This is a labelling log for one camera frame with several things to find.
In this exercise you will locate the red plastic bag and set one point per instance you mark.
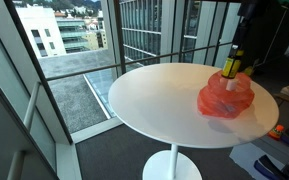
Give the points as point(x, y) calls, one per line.
point(219, 100)

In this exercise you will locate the yellow and brown bottle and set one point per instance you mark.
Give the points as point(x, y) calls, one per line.
point(231, 65)

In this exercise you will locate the white cylinder container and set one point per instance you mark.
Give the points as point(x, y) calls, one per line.
point(231, 85)

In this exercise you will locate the orange green toy cone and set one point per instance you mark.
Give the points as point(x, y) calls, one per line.
point(276, 132)

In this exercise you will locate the dark window frame post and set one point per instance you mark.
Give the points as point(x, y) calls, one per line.
point(37, 68)

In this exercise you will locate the white table pedestal base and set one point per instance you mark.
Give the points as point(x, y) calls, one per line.
point(170, 166)

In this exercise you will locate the white paper sheet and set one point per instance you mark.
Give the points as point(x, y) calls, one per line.
point(245, 158)

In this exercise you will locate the white handrail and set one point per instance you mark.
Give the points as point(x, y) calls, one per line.
point(30, 105)

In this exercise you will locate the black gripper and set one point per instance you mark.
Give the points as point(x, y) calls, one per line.
point(248, 8)

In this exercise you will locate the dark metal railing bar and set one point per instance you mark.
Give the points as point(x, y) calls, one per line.
point(94, 69)

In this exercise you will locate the yellow green small object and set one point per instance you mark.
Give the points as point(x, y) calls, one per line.
point(249, 71)

